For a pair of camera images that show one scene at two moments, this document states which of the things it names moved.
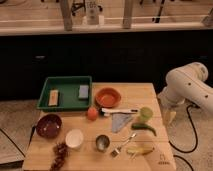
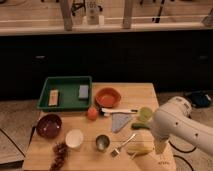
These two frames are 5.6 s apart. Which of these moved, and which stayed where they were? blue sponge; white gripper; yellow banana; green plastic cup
Moved: white gripper
Stayed: yellow banana; green plastic cup; blue sponge
